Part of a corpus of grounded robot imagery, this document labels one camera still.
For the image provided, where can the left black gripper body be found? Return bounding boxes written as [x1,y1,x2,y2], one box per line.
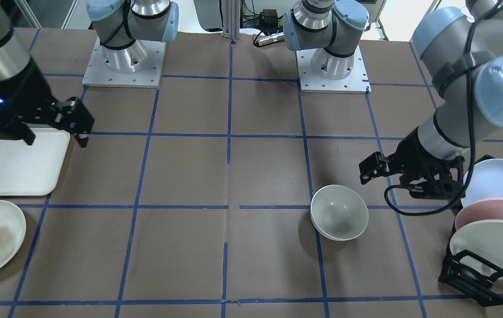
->
[384,129,465,208]

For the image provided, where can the white rectangular tray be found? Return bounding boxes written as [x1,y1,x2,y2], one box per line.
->
[0,128,70,197]

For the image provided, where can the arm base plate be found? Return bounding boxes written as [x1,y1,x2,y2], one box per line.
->
[82,38,166,88]
[295,46,372,94]

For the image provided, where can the pink plate in rack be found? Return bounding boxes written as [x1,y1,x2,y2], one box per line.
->
[454,197,503,230]

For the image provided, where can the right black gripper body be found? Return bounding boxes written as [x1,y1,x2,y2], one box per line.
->
[0,57,79,142]

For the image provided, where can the black dish rack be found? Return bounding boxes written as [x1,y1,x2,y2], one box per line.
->
[438,155,503,307]

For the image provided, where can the light blue plate in rack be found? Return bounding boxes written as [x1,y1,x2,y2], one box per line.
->
[461,159,503,207]

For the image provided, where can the aluminium frame post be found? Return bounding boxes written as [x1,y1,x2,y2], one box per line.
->
[220,0,242,42]

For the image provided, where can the white ceramic bowl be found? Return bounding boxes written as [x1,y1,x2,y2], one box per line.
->
[310,185,369,242]

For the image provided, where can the cream plate in rack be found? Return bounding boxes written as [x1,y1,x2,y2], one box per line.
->
[449,220,503,269]

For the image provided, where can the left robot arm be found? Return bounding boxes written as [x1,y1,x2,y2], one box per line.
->
[359,0,503,207]

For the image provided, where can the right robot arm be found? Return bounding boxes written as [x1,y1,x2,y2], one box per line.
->
[0,0,179,147]

